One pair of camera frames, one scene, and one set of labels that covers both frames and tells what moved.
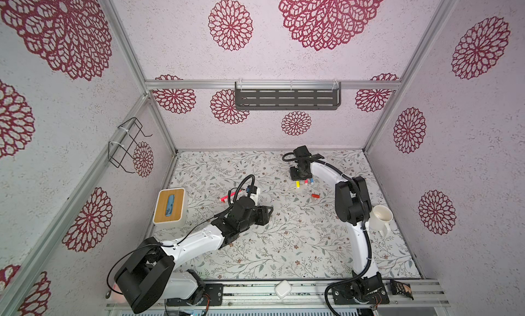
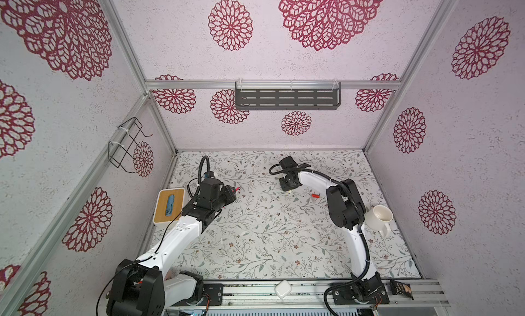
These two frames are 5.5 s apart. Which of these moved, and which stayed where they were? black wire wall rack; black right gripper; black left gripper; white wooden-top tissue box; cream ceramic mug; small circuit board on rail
Moved: black right gripper; black left gripper
Stayed: small circuit board on rail; white wooden-top tissue box; black wire wall rack; cream ceramic mug
